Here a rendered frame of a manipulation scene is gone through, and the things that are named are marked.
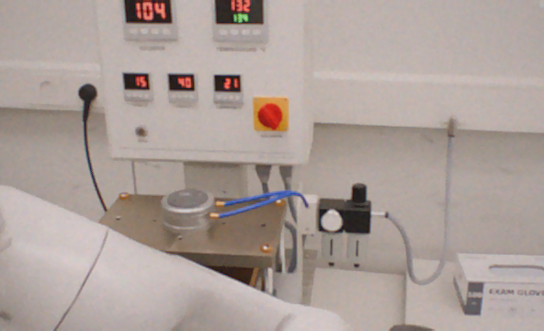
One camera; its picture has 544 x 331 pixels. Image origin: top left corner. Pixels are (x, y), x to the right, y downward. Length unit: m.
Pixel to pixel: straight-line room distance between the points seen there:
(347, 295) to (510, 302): 0.34
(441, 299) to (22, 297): 1.03
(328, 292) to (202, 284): 0.89
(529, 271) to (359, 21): 0.59
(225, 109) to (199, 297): 0.49
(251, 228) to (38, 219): 0.49
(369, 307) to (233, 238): 0.58
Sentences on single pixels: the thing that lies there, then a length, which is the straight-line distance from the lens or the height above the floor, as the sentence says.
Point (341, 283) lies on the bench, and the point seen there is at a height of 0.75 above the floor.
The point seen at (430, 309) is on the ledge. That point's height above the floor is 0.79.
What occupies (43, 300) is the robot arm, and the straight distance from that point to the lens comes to 0.52.
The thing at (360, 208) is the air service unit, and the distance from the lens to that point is 1.08.
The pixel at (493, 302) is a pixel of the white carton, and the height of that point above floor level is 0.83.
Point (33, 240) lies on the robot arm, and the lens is 0.52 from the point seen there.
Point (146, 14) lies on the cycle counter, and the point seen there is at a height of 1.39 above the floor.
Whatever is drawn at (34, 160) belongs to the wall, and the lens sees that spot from 1.74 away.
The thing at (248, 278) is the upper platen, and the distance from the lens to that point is 0.95.
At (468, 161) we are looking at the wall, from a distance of 1.49.
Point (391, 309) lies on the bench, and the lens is 1.46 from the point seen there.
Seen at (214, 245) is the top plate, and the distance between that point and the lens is 0.92.
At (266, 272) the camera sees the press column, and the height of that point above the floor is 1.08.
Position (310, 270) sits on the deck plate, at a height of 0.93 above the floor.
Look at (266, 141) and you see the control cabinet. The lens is 1.06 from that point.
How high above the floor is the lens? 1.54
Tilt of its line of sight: 22 degrees down
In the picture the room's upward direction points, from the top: 1 degrees counter-clockwise
